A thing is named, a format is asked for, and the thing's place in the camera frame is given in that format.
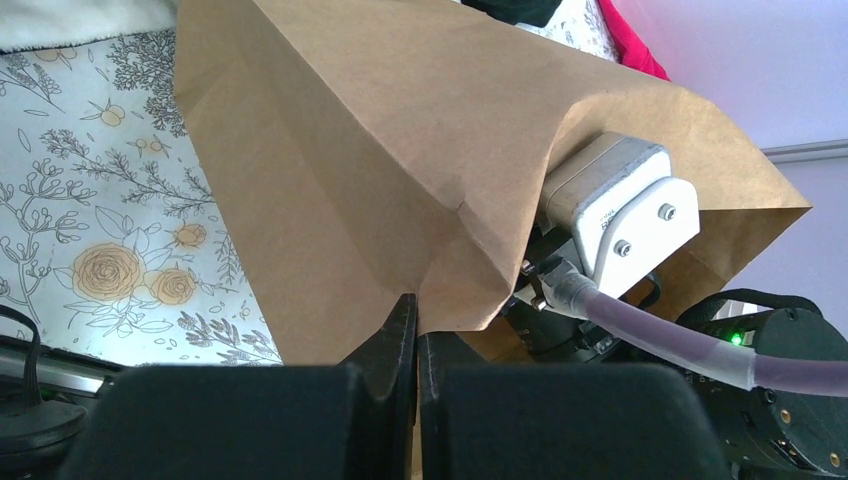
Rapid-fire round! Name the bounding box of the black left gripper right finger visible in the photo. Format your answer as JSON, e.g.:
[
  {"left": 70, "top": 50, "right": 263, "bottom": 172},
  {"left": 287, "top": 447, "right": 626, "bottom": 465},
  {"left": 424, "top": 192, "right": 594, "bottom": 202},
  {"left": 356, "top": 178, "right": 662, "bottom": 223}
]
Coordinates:
[{"left": 418, "top": 332, "right": 729, "bottom": 479}]

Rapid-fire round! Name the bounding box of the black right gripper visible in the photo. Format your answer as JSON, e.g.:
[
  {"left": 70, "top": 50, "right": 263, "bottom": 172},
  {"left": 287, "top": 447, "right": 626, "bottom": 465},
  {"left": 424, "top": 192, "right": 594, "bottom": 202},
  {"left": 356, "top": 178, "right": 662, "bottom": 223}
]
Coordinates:
[{"left": 501, "top": 225, "right": 634, "bottom": 363}]

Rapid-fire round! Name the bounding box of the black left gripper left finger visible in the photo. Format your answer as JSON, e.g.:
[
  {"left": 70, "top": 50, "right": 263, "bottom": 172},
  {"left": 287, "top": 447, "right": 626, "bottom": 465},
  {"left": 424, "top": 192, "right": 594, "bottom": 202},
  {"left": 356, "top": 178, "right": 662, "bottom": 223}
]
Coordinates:
[{"left": 59, "top": 294, "right": 418, "bottom": 479}]

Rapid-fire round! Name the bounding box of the brown paper bag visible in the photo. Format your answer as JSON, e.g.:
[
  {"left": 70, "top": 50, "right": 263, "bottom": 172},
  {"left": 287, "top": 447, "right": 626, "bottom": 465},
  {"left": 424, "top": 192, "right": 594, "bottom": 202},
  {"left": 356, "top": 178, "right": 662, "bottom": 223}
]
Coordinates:
[{"left": 174, "top": 1, "right": 809, "bottom": 365}]

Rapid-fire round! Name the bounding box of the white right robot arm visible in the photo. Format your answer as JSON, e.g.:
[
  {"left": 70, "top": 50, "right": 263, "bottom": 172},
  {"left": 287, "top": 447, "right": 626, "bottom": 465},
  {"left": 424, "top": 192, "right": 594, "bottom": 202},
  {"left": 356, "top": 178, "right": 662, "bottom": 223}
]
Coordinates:
[{"left": 502, "top": 226, "right": 847, "bottom": 479}]

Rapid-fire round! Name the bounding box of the red cloth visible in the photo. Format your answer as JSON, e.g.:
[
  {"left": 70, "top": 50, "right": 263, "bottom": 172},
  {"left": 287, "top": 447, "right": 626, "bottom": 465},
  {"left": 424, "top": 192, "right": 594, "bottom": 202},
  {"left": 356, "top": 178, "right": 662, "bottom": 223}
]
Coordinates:
[{"left": 597, "top": 0, "right": 671, "bottom": 82}]

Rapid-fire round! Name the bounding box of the floral patterned table mat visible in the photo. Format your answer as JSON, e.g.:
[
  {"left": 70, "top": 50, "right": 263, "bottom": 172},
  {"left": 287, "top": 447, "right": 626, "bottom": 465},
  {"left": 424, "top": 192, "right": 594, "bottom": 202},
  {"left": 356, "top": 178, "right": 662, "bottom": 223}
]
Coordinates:
[{"left": 1, "top": 30, "right": 281, "bottom": 366}]

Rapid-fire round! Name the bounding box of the black white checkered blanket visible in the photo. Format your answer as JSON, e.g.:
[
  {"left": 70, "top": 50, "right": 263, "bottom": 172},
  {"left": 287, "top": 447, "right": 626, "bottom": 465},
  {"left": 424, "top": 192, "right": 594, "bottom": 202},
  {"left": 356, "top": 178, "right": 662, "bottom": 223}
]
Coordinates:
[{"left": 1, "top": 0, "right": 178, "bottom": 53}]

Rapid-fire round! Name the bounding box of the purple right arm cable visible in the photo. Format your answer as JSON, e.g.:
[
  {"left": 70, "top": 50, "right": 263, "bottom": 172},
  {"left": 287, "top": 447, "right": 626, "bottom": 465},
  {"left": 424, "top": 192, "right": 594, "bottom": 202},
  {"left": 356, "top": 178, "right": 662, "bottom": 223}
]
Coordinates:
[{"left": 539, "top": 258, "right": 848, "bottom": 399}]

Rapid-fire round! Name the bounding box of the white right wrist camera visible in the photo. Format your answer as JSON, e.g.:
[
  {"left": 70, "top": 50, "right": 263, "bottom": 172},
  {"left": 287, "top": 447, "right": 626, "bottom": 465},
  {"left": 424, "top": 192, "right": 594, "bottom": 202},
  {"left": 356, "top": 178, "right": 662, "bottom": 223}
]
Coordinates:
[{"left": 539, "top": 132, "right": 700, "bottom": 297}]

